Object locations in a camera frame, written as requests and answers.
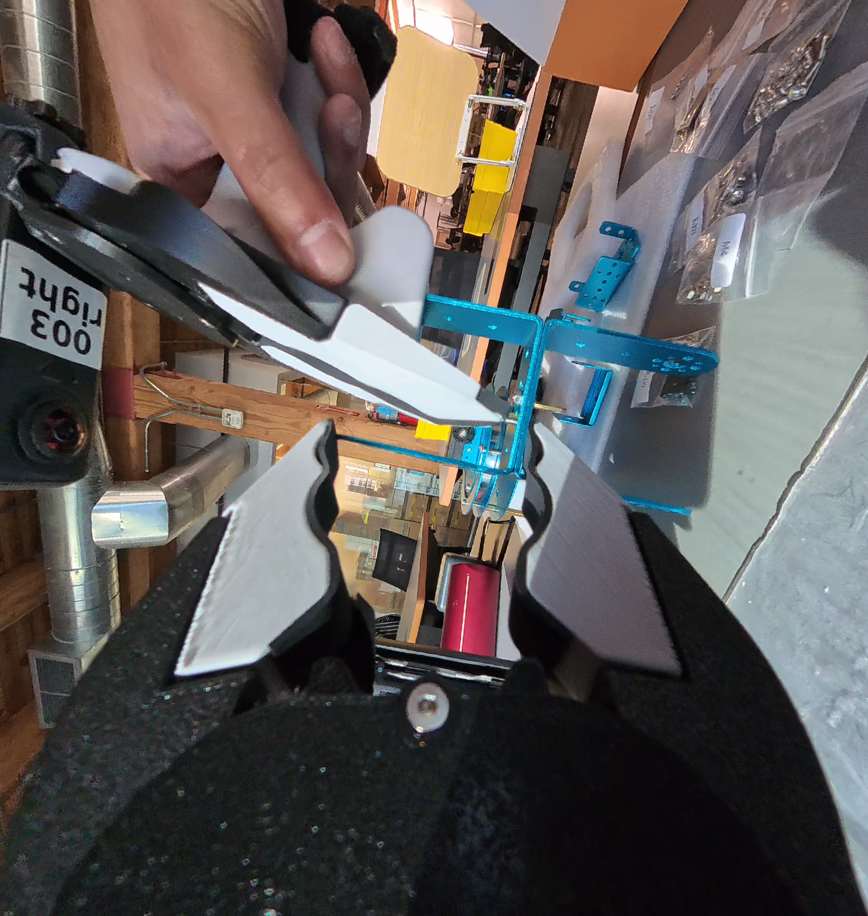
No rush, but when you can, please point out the person's right hand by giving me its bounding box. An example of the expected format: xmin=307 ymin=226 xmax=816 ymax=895
xmin=91 ymin=0 xmax=375 ymax=287

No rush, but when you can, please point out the small blue metal bracket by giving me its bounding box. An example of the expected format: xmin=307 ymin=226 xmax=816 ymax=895
xmin=546 ymin=365 xmax=617 ymax=430

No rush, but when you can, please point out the wooden ceiling beam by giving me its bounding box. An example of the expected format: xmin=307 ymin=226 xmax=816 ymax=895
xmin=105 ymin=365 xmax=478 ymax=452

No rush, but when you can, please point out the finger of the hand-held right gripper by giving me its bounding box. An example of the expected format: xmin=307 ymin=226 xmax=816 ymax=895
xmin=198 ymin=280 xmax=481 ymax=405
xmin=256 ymin=337 xmax=509 ymax=430

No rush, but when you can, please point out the wooden partition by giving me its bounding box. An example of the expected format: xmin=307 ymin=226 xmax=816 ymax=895
xmin=485 ymin=0 xmax=690 ymax=387

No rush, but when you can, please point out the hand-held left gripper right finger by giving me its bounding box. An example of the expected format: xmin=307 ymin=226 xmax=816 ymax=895
xmin=509 ymin=423 xmax=685 ymax=681

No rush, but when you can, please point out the white foam tray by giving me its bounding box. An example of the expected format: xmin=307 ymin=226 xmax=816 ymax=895
xmin=513 ymin=136 xmax=778 ymax=509

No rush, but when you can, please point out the pile of small screw bags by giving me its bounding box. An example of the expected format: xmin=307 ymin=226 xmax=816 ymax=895
xmin=628 ymin=0 xmax=857 ymax=309

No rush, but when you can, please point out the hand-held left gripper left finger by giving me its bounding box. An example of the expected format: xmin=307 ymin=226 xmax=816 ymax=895
xmin=170 ymin=420 xmax=342 ymax=681

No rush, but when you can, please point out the red cylindrical container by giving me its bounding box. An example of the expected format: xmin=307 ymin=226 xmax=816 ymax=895
xmin=442 ymin=562 xmax=504 ymax=659

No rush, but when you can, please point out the perforated blue metal bracket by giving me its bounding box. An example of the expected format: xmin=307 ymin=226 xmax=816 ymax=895
xmin=568 ymin=219 xmax=645 ymax=313

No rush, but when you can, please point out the yellow bin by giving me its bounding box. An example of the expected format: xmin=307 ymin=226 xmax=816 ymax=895
xmin=463 ymin=118 xmax=524 ymax=237

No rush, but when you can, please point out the blue metal bracket assembly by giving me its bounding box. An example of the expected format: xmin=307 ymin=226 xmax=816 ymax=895
xmin=334 ymin=294 xmax=721 ymax=519

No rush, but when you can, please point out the light plywood panel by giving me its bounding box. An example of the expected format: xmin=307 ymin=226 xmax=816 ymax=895
xmin=377 ymin=26 xmax=486 ymax=198

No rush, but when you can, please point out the silver ventilation duct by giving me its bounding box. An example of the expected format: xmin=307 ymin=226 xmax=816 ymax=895
xmin=0 ymin=0 xmax=249 ymax=688

